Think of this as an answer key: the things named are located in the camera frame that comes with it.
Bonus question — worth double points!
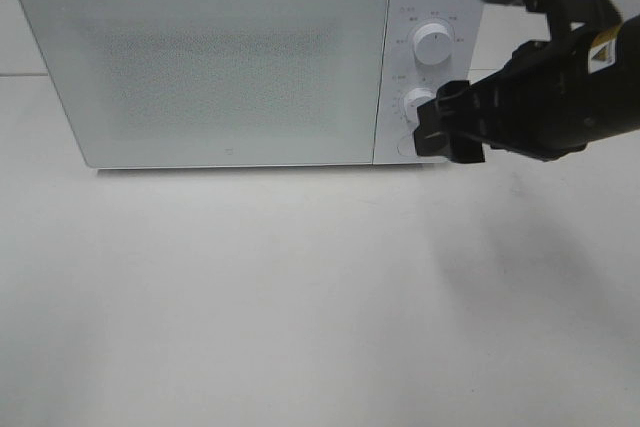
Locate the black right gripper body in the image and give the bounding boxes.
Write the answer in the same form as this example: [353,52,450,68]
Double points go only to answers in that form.
[413,36,600,164]

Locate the white timer knob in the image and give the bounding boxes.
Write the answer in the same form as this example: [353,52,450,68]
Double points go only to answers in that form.
[403,87,435,126]

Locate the white round door button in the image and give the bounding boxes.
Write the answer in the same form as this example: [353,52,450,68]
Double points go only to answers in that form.
[397,135,417,158]

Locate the white microwave door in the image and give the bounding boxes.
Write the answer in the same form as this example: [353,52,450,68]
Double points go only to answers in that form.
[20,0,387,169]

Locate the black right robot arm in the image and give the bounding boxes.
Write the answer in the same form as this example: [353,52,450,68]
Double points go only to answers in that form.
[413,18,639,164]

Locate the white upper power knob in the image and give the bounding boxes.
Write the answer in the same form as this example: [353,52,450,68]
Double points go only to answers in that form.
[410,19,454,66]

